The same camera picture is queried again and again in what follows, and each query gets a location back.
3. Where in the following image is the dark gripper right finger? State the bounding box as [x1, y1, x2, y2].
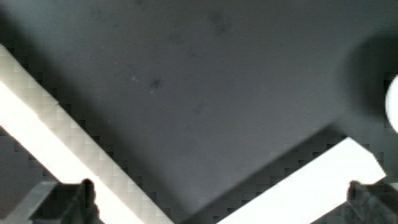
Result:
[344, 181, 398, 224]

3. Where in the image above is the white lamp bulb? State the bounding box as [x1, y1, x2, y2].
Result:
[383, 74, 398, 133]

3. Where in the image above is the white foam border frame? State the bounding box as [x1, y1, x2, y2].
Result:
[0, 46, 385, 224]

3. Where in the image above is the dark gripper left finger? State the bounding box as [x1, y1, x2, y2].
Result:
[0, 179, 104, 224]

